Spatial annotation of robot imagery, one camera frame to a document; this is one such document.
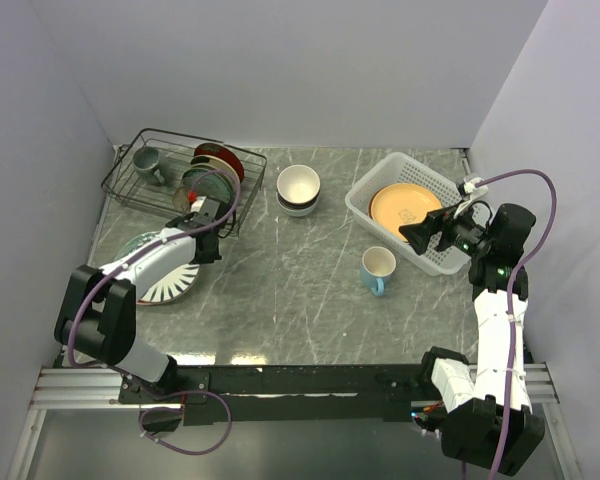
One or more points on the dark red plate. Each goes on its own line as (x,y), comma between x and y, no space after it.
(222,153)

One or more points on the white plastic perforated bin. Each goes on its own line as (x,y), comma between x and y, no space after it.
(394,168)

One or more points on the blue striped white plate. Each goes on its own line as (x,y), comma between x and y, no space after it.
(170,287)

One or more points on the grey ceramic mug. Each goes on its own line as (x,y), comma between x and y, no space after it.
(148,166)

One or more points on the light blue mug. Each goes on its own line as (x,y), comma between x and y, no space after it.
(377,267)

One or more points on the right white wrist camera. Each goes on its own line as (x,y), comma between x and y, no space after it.
(470,190)

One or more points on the yellow plate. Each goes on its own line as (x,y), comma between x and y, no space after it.
(401,204)

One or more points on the clear brown glass plate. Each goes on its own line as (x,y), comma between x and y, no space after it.
(182,208)

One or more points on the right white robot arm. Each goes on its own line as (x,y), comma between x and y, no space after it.
(489,420)

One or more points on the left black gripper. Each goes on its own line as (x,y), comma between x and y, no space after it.
(208,259)

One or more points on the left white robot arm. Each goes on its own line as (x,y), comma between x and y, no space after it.
(97,319)

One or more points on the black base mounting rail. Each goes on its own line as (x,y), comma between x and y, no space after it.
(388,392)

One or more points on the white top bowl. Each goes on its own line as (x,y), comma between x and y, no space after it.
(298,184)

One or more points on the teal patterned plate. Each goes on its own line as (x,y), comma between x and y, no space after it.
(195,183)

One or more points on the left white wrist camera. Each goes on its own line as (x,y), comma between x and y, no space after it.
(202,204)

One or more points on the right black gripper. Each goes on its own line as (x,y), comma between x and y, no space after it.
(419,234)

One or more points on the dark striped bottom bowl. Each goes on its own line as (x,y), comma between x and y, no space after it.
(297,210)

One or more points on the black wire dish rack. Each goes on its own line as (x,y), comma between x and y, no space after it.
(177,151)

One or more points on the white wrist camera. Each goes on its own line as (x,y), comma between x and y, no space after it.
(470,190)
(202,204)

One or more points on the cream plate in rack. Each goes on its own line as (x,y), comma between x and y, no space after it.
(224,175)

